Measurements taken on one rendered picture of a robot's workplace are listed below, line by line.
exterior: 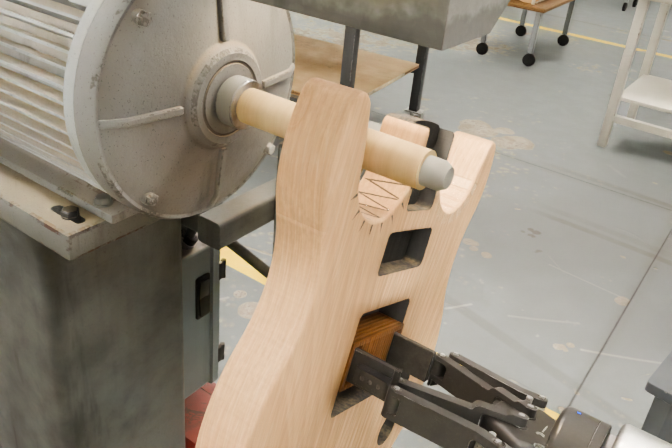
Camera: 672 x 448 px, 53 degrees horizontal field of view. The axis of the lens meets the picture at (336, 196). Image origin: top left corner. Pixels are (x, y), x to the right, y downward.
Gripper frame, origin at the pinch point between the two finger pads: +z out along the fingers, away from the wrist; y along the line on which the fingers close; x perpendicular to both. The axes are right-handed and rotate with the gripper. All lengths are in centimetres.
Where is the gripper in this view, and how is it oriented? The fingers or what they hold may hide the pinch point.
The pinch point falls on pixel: (375, 356)
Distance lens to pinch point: 64.0
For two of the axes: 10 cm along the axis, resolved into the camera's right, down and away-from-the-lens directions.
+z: -8.1, -3.3, 4.9
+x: 2.7, -9.5, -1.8
